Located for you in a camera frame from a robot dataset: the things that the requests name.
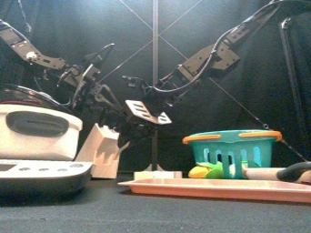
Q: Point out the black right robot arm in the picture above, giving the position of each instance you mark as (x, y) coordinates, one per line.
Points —
(227, 57)

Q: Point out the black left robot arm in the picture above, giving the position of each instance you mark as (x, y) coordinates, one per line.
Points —
(36, 57)

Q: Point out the beige wooden toy block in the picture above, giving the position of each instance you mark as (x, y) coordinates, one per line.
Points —
(100, 151)

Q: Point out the teal basket orange rim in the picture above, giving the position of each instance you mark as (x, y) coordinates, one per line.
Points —
(227, 141)

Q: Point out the small white block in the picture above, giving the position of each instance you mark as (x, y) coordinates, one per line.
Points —
(158, 175)

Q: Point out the yellow and green toy food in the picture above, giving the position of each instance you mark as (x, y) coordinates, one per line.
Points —
(200, 172)

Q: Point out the green toy vegetable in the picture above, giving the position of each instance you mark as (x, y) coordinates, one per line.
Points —
(215, 165)

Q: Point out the white kitchen scale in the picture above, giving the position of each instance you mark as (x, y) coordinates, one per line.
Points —
(38, 145)

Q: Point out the pink plastic tray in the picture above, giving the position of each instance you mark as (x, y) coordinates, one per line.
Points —
(210, 188)

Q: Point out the black vertical centre post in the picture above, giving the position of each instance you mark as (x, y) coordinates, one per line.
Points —
(155, 60)

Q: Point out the black frame corner tube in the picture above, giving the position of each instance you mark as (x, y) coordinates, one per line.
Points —
(290, 75)

